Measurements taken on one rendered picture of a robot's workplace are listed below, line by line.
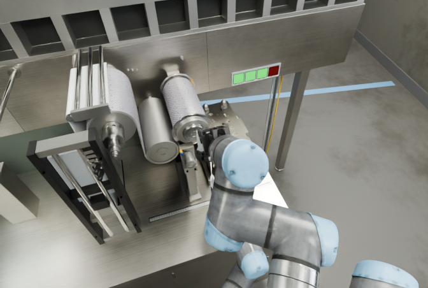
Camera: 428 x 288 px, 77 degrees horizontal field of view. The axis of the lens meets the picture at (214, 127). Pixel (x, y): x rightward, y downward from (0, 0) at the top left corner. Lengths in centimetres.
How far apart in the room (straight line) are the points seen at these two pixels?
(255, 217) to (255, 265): 37
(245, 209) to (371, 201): 207
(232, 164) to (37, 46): 94
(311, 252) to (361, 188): 208
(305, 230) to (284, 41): 98
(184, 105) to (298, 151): 177
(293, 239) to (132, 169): 99
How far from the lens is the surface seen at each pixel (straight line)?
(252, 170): 45
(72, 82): 98
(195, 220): 115
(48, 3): 106
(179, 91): 103
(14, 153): 148
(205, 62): 120
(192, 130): 93
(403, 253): 239
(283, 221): 48
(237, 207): 48
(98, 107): 80
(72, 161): 85
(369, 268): 71
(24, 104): 128
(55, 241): 129
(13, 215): 136
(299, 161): 252
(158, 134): 99
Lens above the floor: 194
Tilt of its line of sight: 46 degrees down
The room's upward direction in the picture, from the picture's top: 2 degrees counter-clockwise
